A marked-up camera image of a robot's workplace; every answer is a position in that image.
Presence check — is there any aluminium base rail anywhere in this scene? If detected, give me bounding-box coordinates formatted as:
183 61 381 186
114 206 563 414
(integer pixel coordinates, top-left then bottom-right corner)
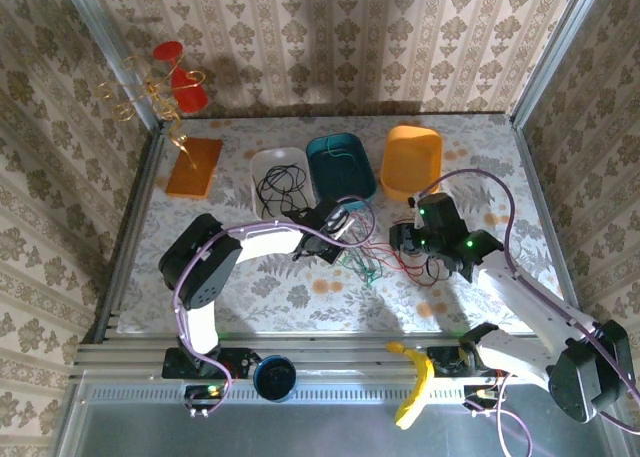
69 332 556 381

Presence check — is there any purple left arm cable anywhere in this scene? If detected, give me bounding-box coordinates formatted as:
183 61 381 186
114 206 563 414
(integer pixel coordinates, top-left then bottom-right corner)
172 195 377 419

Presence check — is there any round blue cup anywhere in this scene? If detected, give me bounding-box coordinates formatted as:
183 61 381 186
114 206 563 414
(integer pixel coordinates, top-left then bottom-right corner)
252 355 297 403

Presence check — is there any aluminium side rail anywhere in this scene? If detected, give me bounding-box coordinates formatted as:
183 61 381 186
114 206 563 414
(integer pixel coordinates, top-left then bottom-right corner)
92 126 166 338
510 120 576 299

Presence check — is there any yellow banana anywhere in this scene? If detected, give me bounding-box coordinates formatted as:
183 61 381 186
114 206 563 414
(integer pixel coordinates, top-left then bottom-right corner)
385 341 435 430

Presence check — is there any orange plastic tray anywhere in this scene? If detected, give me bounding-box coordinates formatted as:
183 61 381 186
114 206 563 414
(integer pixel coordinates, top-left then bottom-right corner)
379 124 445 202

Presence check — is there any grey metal sheet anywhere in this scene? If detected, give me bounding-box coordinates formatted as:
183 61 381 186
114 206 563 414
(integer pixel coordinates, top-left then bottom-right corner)
52 371 640 457

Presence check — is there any aluminium frame post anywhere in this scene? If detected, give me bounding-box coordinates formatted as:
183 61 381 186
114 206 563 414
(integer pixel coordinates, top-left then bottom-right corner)
57 0 166 133
509 0 609 128

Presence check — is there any red plastic goblet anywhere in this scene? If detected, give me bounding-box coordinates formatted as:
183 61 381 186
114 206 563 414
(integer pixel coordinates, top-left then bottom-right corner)
152 40 209 113

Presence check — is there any gold wire stand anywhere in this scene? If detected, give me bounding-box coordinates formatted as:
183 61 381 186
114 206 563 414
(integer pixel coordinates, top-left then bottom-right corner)
94 55 206 171

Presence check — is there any white plastic tray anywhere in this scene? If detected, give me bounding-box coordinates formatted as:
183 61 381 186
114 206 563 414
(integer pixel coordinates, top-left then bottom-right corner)
249 146 317 223

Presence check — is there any flat orange box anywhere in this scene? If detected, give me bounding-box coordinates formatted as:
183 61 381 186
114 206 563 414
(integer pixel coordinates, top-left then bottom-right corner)
164 137 225 200

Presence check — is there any teal plastic tray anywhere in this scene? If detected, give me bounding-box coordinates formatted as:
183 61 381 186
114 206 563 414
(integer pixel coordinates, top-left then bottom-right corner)
305 133 377 213

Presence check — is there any floral tablecloth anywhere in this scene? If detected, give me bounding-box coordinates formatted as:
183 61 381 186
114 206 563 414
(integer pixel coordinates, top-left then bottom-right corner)
117 114 565 334

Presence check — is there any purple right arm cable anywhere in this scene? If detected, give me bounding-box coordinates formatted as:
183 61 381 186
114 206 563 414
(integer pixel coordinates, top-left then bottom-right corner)
415 168 640 457

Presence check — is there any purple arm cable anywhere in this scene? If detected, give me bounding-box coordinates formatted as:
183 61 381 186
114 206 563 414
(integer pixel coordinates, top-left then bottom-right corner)
172 195 377 419
415 168 640 457

